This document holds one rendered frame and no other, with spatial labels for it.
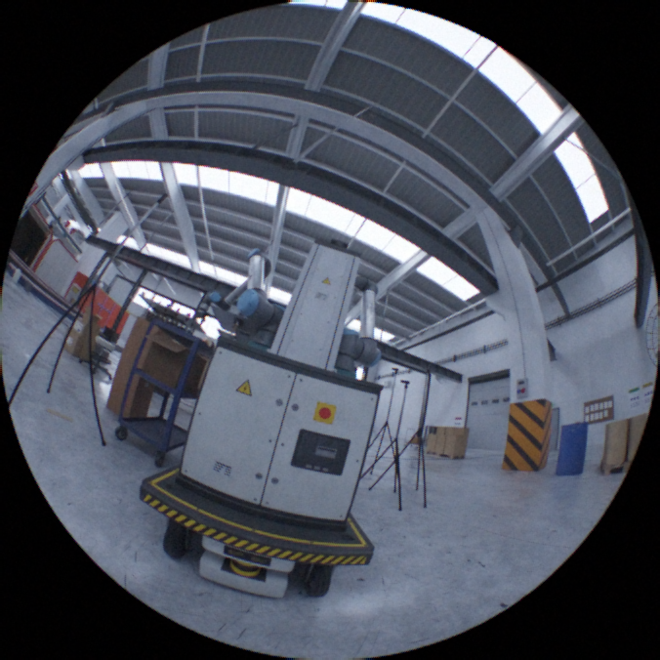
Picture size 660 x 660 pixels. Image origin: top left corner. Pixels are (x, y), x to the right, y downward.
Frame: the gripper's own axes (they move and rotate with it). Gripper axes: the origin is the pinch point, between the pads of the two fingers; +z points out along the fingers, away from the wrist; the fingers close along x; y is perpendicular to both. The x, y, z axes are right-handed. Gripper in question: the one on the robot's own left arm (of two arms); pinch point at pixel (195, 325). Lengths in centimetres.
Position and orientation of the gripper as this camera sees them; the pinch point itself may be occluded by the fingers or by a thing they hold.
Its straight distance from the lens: 204.8
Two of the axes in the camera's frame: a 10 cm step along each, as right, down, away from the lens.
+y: -1.5, -4.3, -8.9
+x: 9.6, 1.6, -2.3
